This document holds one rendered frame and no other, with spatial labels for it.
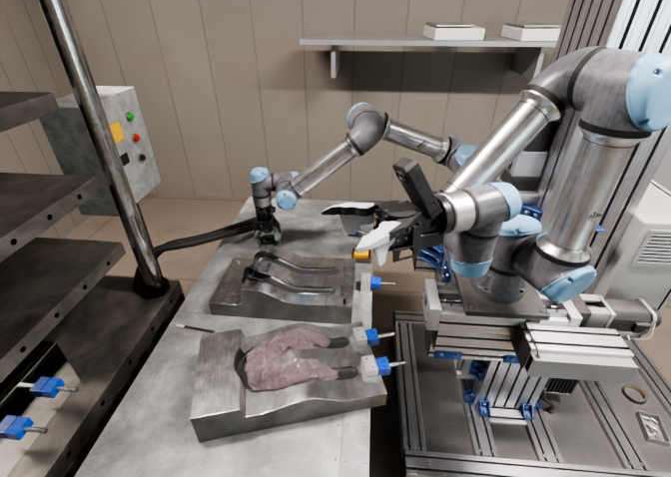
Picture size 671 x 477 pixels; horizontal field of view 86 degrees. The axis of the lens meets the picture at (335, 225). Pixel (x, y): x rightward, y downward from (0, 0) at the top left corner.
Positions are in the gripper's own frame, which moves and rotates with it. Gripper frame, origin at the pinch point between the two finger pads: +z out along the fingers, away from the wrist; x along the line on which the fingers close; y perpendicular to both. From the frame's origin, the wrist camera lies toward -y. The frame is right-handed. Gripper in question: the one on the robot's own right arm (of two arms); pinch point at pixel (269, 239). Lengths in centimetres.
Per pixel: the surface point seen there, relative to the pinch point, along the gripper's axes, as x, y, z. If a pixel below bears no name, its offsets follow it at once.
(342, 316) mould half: 37, 44, -1
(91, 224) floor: -205, -124, 82
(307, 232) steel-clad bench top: 15.3, -12.2, 2.6
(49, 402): -40, 82, -1
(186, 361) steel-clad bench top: -10, 64, 3
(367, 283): 45, 27, -2
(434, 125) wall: 98, -189, 3
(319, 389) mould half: 33, 75, -6
